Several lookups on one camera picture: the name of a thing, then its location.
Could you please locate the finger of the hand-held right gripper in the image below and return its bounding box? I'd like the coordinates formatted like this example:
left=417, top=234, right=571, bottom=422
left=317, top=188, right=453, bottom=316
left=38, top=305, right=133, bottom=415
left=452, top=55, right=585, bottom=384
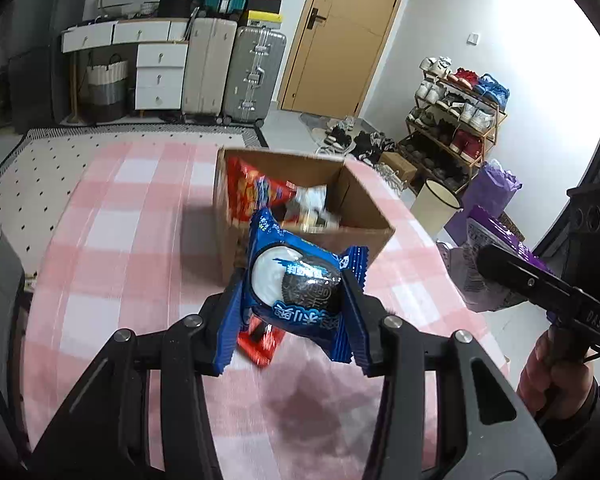
left=566, top=187, right=600, bottom=261
left=476, top=244, right=582, bottom=321

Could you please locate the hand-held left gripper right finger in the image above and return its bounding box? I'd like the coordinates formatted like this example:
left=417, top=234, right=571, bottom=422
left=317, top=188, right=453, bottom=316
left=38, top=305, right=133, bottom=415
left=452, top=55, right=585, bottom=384
left=341, top=269, right=558, bottom=480

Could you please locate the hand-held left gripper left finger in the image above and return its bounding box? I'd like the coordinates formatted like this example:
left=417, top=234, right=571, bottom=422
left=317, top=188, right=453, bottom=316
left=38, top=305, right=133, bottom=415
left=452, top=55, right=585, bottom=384
left=30, top=267, right=246, bottom=480

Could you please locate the red black snack packet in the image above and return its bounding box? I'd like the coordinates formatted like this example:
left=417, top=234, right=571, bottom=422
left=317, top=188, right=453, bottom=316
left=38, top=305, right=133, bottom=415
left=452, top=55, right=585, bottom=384
left=236, top=317, right=287, bottom=368

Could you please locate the purple white snack packet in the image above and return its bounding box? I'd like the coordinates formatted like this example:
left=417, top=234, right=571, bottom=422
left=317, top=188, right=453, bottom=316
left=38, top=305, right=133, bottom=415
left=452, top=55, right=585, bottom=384
left=440, top=204, right=556, bottom=313

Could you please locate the blue cookie packet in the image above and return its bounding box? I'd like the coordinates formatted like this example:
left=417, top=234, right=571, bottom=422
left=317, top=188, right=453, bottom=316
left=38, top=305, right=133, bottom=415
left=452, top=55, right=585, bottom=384
left=217, top=207, right=371, bottom=378

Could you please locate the orange triangular snack packet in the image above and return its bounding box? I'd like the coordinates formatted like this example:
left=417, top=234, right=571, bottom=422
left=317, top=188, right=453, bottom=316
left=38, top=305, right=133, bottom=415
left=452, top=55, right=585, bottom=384
left=227, top=156, right=298, bottom=221

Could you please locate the person's right forearm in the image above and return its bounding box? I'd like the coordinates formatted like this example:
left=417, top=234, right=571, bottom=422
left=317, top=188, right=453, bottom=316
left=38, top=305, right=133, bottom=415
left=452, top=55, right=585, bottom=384
left=532, top=380, right=600, bottom=456

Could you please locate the person's right hand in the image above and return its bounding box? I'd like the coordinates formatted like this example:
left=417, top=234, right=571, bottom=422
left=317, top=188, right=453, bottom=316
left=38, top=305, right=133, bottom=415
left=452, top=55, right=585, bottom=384
left=517, top=330, right=597, bottom=417

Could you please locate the cat print cardboard box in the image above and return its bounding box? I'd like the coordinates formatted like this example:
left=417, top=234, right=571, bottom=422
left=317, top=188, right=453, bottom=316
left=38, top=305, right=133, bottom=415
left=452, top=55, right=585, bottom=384
left=497, top=211, right=526, bottom=241

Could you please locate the purple bag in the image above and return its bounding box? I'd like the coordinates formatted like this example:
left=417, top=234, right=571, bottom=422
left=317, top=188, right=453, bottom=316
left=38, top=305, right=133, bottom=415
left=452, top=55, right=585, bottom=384
left=445, top=160, right=523, bottom=246

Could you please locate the pink checked tablecloth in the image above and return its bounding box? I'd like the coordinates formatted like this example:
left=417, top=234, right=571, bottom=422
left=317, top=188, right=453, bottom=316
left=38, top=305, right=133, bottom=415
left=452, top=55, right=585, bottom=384
left=22, top=140, right=511, bottom=480

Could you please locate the cream trash bin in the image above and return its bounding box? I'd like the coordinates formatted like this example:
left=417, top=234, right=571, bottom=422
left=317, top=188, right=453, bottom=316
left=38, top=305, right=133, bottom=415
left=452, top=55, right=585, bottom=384
left=410, top=180, right=463, bottom=238

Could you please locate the wooden shoe rack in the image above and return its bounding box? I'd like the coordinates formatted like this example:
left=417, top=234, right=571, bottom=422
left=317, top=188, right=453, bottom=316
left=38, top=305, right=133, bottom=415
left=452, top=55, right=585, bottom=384
left=397, top=57, right=508, bottom=193

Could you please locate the small brown cardboard box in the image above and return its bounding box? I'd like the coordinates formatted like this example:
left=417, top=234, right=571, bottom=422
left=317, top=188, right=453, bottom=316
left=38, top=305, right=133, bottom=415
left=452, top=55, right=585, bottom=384
left=378, top=151, right=418, bottom=183

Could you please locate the assorted sneakers group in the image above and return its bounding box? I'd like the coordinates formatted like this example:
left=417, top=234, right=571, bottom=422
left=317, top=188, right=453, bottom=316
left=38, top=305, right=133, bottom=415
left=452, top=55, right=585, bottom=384
left=400, top=55, right=510, bottom=191

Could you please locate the pile of loose shoes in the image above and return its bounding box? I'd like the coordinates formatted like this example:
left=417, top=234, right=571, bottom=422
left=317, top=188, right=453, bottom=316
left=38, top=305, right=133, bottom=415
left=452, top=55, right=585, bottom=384
left=312, top=117, right=406, bottom=193

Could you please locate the grey door mat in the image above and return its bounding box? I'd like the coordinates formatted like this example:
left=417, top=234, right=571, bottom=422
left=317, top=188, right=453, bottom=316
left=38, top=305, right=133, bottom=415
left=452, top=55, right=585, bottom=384
left=300, top=111, right=361, bottom=146

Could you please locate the grey white appliance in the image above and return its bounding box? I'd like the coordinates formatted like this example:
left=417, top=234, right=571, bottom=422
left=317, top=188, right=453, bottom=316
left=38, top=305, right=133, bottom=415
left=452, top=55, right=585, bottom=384
left=0, top=217, right=28, bottom=441

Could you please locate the white dotted rug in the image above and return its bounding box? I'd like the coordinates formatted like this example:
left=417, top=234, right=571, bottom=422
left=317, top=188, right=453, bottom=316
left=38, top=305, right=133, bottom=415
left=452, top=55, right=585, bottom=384
left=0, top=127, right=271, bottom=286

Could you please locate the silver suitcase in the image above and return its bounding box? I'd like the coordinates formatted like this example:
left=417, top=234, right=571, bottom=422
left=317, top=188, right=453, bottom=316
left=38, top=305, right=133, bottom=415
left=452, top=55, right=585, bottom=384
left=222, top=25, right=287, bottom=128

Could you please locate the beige suitcase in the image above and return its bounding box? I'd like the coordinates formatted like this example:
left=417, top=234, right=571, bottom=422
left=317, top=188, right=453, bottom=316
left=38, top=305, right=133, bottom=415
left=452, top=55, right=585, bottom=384
left=181, top=16, right=238, bottom=123

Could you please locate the grey white laundry basket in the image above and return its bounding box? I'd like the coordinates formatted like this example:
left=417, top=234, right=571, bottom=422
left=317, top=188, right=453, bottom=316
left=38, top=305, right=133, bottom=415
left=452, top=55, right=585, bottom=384
left=84, top=55, right=130, bottom=123

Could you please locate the white desk with drawers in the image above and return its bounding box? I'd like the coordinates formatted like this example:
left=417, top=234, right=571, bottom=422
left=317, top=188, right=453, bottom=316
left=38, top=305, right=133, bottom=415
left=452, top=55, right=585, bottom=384
left=61, top=17, right=190, bottom=123

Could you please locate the wooden door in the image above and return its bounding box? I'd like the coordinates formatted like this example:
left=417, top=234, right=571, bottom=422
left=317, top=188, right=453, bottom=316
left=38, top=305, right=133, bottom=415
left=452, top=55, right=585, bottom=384
left=279, top=0, right=415, bottom=116

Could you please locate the grey refrigerator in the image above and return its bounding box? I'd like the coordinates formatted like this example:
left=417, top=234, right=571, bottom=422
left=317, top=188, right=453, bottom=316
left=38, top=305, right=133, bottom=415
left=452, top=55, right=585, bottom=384
left=5, top=0, right=96, bottom=128

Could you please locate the yellow black shoe box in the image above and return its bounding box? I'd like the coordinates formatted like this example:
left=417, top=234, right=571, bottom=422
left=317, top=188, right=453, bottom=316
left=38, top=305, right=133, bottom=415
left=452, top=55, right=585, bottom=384
left=240, top=10, right=283, bottom=26

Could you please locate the black bag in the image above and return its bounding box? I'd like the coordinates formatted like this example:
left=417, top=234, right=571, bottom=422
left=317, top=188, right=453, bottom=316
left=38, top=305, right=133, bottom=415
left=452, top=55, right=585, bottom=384
left=158, top=0, right=196, bottom=20

